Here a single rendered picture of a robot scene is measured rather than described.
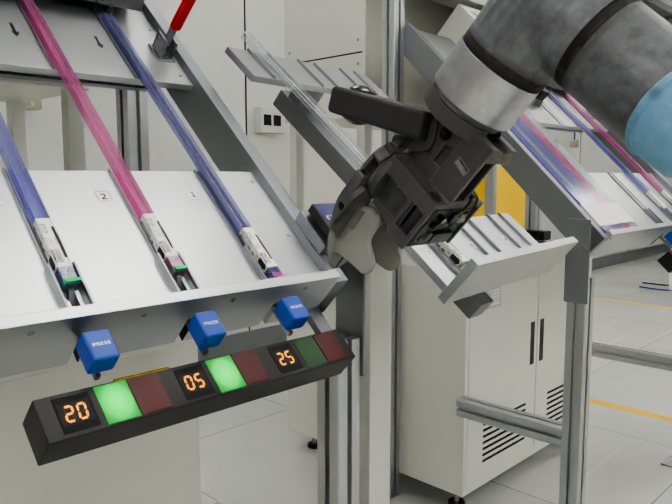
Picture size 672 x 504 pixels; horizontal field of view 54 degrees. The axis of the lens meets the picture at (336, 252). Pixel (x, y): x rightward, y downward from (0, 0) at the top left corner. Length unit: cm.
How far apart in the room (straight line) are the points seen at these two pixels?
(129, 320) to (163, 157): 232
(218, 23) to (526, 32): 271
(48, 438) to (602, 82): 47
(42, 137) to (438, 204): 227
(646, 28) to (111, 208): 52
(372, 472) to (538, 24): 77
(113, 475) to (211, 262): 42
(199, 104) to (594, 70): 63
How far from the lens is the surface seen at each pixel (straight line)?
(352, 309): 85
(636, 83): 48
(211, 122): 96
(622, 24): 49
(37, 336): 59
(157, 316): 64
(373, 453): 108
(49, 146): 271
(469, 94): 52
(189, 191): 79
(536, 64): 52
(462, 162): 54
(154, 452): 106
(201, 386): 63
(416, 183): 55
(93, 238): 69
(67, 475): 101
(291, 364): 69
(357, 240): 61
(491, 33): 52
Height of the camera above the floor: 84
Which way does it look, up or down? 7 degrees down
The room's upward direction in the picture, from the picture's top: straight up
